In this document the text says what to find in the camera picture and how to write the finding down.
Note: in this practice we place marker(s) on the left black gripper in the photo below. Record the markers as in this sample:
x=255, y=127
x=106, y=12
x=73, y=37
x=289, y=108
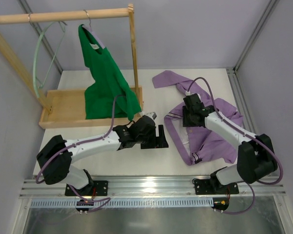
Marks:
x=152, y=143

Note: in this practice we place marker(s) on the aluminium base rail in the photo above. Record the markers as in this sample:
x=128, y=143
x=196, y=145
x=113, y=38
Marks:
x=122, y=186

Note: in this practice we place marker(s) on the green t-shirt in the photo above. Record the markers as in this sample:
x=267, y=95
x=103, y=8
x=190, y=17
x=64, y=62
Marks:
x=109, y=83

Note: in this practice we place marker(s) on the purple trousers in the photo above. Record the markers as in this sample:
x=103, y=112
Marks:
x=194, y=144

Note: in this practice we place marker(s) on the slotted cable duct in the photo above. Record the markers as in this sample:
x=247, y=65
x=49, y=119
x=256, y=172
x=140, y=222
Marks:
x=124, y=203

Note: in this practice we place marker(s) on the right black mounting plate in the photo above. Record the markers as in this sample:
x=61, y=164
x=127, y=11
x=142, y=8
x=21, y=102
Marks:
x=203, y=186

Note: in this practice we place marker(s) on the black mounting plate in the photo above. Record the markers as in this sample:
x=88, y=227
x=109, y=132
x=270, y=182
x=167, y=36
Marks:
x=97, y=189
x=203, y=186

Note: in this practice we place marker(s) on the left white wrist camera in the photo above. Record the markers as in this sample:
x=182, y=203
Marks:
x=151, y=115

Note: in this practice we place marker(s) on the mint green clothes hanger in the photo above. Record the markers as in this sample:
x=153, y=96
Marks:
x=43, y=43

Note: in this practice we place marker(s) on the aluminium frame post right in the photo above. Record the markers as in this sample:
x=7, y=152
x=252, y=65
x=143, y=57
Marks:
x=233, y=72

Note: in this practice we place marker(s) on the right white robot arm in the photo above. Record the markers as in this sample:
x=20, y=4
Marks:
x=255, y=156

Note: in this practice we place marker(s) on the purple clothes hanger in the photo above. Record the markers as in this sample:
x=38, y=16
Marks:
x=90, y=30

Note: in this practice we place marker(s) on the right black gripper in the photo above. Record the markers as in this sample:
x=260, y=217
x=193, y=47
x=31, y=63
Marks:
x=189, y=119

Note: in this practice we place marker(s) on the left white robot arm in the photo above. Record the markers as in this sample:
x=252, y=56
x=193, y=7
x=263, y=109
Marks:
x=56, y=158

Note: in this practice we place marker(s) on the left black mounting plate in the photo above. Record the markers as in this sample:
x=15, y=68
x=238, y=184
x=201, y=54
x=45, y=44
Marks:
x=97, y=189

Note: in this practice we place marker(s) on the wooden clothes rack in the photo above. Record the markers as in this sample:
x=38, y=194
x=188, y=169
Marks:
x=66, y=108

